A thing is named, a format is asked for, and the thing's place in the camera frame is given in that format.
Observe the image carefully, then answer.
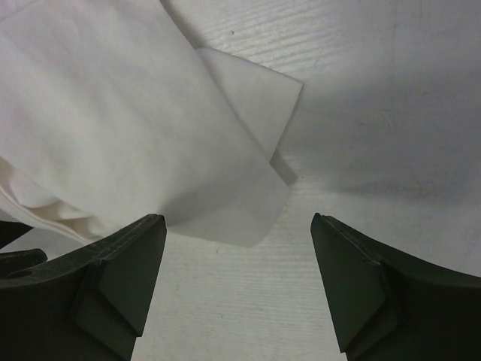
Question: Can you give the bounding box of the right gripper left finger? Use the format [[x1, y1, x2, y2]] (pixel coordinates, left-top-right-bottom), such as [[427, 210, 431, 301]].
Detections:
[[1, 214, 167, 360]]

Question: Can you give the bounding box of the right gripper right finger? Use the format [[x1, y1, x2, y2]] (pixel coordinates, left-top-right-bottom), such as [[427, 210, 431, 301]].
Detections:
[[310, 214, 480, 360]]

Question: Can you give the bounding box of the white t-shirt with red print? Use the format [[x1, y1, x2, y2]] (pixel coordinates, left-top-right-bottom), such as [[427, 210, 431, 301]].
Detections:
[[1, 1, 302, 247]]

